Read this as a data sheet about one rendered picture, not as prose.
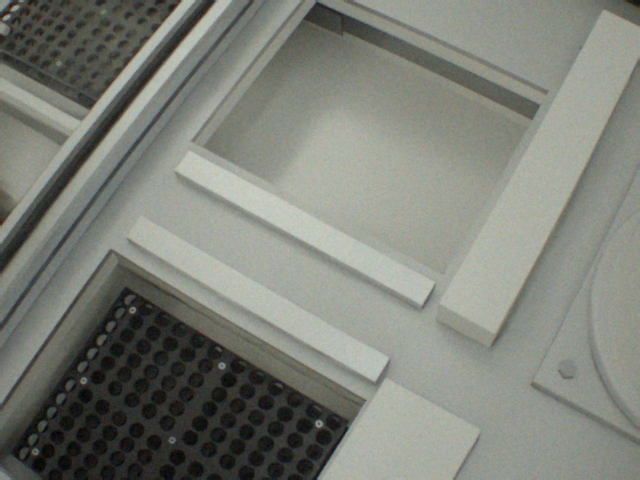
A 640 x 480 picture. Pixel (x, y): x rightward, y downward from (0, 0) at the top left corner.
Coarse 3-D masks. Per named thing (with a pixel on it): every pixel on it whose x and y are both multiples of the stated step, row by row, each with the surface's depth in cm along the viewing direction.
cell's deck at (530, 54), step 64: (320, 0) 83; (384, 0) 80; (448, 0) 79; (512, 0) 79; (576, 0) 79; (256, 64) 79; (512, 64) 76; (192, 128) 75; (128, 192) 73; (192, 192) 73; (576, 192) 71; (128, 256) 71; (256, 256) 70; (320, 256) 70; (576, 256) 68; (64, 320) 69; (256, 320) 68; (384, 320) 67; (512, 320) 66; (0, 384) 67; (448, 384) 65; (512, 384) 64; (512, 448) 62; (576, 448) 62
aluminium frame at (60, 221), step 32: (224, 0) 75; (256, 0) 79; (192, 32) 74; (224, 32) 77; (160, 64) 73; (192, 64) 74; (128, 96) 71; (160, 96) 72; (128, 128) 70; (160, 128) 75; (96, 160) 69; (128, 160) 72; (64, 192) 68; (96, 192) 71; (32, 224) 67; (64, 224) 68; (32, 256) 66; (64, 256) 70; (0, 288) 65; (32, 288) 68; (0, 320) 66
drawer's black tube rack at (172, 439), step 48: (144, 336) 72; (192, 336) 72; (96, 384) 71; (144, 384) 74; (192, 384) 73; (240, 384) 70; (96, 432) 69; (144, 432) 69; (192, 432) 69; (240, 432) 69; (288, 432) 68; (336, 432) 68
